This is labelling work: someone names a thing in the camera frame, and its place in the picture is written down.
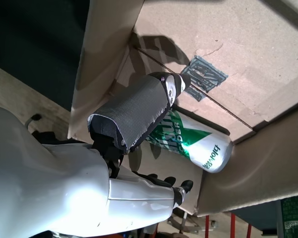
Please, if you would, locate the green white Chilsung cider can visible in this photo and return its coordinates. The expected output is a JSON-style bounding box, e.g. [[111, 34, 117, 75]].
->
[[144, 109, 233, 174]]

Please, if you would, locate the orange metal cart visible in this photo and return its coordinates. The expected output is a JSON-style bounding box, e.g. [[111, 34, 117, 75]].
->
[[205, 213, 252, 238]]

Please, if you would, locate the open cardboard box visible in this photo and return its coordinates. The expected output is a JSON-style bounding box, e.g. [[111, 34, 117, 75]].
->
[[67, 0, 298, 218]]

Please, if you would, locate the grey cable black plug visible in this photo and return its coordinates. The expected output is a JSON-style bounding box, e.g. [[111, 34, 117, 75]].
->
[[26, 113, 43, 131]]

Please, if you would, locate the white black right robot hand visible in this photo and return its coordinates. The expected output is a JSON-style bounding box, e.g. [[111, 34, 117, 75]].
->
[[0, 71, 194, 238]]

